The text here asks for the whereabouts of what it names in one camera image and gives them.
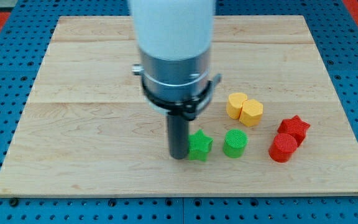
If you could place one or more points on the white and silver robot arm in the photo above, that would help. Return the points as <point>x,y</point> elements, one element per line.
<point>174,38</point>

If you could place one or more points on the green star block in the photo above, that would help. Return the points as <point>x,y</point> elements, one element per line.
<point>200,146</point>

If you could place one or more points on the red star block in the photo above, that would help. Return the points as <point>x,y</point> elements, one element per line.
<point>295,127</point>

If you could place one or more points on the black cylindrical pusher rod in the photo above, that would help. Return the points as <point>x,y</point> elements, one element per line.
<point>178,132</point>

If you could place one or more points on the yellow rounded block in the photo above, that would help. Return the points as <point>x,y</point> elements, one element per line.
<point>234,104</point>

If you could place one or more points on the green cylinder block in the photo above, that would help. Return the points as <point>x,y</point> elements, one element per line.
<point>235,142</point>

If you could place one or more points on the yellow hexagon block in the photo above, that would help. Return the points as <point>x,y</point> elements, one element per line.
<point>251,113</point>

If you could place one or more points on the wooden board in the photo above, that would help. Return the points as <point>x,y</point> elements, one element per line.
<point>87,131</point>

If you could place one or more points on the red cylinder block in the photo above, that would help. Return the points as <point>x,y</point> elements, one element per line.
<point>282,147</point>

